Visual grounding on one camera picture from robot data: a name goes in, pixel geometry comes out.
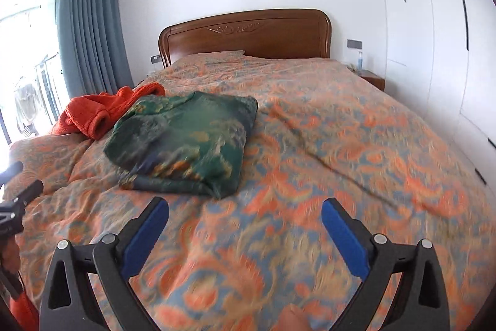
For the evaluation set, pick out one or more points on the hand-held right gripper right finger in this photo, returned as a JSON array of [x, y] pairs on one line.
[[345, 238]]

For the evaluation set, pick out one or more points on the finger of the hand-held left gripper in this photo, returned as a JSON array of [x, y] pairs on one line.
[[13, 168], [31, 189]]

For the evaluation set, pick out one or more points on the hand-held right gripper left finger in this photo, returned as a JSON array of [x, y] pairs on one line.
[[145, 238]]

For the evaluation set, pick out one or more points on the green landscape print jacket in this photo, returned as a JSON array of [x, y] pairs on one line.
[[182, 141]]

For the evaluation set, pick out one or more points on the person's right hand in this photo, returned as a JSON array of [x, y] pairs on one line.
[[294, 320]]

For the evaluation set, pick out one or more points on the orange blue paisley bedspread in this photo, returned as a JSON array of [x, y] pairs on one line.
[[329, 160]]

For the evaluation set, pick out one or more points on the red fleece blanket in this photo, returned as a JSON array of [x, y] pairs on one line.
[[89, 114]]

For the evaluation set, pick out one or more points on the window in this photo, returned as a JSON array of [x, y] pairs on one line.
[[27, 55]]

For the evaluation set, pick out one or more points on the blue grey curtain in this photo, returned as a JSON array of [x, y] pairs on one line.
[[89, 32]]

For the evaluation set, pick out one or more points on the wooden nightstand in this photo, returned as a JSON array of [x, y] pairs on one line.
[[372, 77]]

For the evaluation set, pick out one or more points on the clear plastic bottle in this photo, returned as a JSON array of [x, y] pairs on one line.
[[360, 60]]

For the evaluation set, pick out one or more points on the wooden headboard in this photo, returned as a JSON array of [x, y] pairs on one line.
[[248, 34]]

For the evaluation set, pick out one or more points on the white wardrobe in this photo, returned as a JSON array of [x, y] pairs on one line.
[[434, 24]]

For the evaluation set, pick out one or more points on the wall socket beside headboard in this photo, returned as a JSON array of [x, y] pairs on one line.
[[155, 59]]

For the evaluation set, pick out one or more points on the grey wall switch plate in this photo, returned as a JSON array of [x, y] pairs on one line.
[[354, 44]]

